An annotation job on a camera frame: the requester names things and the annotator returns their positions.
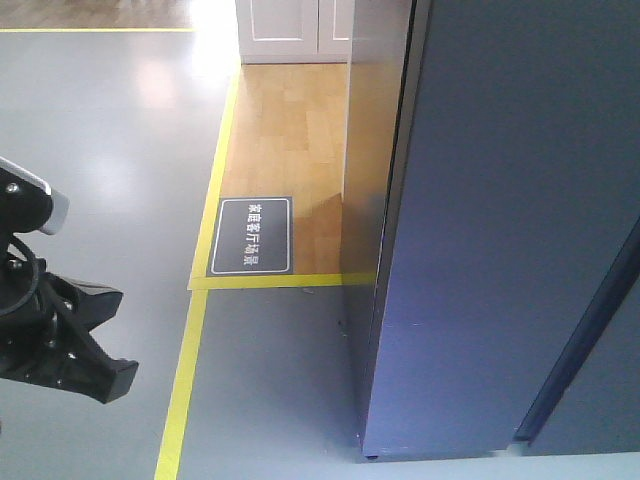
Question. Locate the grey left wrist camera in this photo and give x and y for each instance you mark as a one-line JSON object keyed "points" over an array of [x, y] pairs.
{"points": [[29, 203]]}

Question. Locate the fridge door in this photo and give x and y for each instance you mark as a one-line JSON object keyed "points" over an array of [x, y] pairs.
{"points": [[520, 188]]}

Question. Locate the fridge body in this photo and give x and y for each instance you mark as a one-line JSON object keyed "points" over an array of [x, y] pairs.
{"points": [[375, 91]]}

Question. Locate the white panelled cabinet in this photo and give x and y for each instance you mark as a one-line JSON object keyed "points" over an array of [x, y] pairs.
{"points": [[311, 31]]}

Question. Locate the dark floor sign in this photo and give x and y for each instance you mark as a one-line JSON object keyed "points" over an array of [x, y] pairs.
{"points": [[252, 236]]}

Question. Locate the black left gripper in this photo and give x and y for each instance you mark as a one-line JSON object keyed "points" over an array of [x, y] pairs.
{"points": [[46, 322]]}

